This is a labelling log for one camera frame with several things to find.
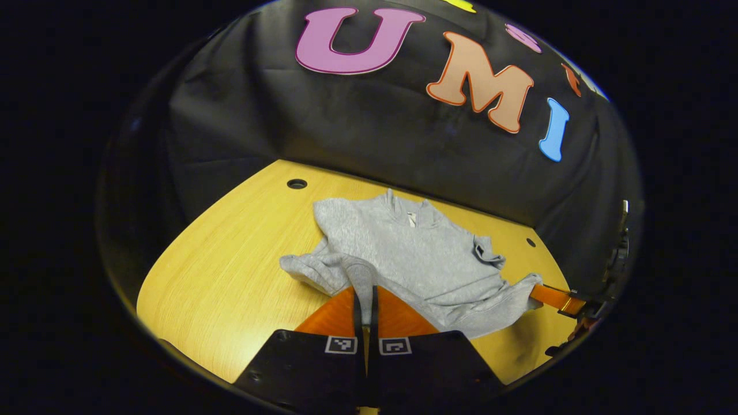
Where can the grey zip-neck sweatshirt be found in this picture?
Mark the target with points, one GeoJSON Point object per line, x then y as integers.
{"type": "Point", "coordinates": [415, 253]}

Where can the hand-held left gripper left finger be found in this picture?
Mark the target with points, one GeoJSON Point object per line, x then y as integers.
{"type": "Point", "coordinates": [357, 317]}

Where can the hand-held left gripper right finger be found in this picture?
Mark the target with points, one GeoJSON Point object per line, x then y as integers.
{"type": "Point", "coordinates": [375, 317]}

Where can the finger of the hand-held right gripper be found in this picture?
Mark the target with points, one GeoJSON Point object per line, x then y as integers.
{"type": "Point", "coordinates": [553, 298]}

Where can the black backdrop cloth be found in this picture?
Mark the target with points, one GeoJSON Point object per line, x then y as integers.
{"type": "Point", "coordinates": [375, 127]}

